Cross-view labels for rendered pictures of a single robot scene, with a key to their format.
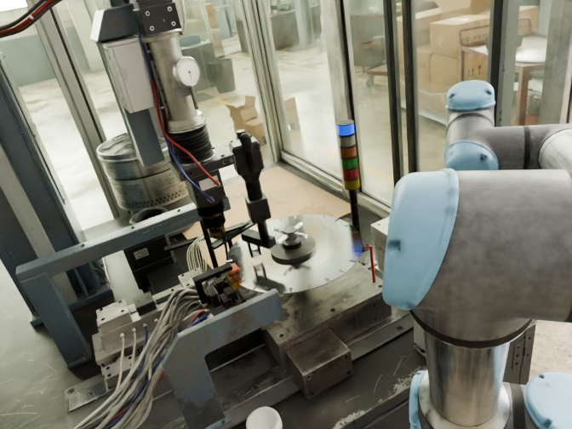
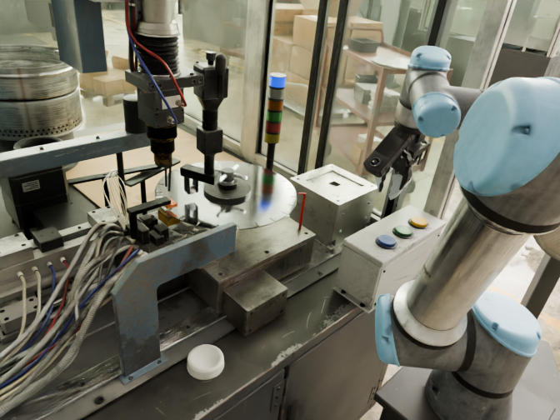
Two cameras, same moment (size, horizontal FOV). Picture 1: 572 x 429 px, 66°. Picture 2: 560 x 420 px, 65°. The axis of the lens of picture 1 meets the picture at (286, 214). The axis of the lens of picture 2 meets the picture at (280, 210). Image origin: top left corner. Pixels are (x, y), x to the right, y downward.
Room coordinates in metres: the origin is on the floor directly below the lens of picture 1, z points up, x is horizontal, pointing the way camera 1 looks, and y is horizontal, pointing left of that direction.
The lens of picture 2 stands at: (0.02, 0.27, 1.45)
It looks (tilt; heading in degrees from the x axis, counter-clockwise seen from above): 31 degrees down; 335
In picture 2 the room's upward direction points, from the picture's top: 6 degrees clockwise
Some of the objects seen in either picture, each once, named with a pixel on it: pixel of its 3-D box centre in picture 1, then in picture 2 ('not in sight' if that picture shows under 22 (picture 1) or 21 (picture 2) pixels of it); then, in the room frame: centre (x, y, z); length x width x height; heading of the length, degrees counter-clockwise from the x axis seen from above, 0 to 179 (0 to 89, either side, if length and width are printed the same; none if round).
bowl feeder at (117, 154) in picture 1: (156, 184); (31, 113); (1.55, 0.45, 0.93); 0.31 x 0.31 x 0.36
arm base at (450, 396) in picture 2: not in sight; (474, 383); (0.36, -0.33, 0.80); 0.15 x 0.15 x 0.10
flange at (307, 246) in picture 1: (292, 244); (227, 186); (0.90, 0.00, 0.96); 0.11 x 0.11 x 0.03
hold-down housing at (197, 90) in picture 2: (251, 177); (210, 105); (0.85, 0.06, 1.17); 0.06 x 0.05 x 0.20; 103
